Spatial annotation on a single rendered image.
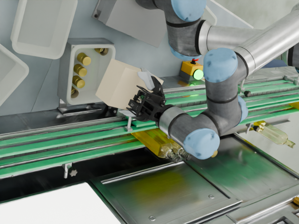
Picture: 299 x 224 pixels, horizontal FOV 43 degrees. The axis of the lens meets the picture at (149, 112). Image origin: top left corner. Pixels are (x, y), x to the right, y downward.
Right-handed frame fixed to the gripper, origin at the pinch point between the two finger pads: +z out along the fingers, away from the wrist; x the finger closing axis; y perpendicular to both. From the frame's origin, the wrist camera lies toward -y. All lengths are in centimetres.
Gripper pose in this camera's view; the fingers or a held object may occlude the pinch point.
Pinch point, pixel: (133, 90)
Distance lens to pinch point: 114.9
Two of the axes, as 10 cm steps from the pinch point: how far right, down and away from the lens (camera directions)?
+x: -4.3, 8.8, 2.0
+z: -5.7, -4.4, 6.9
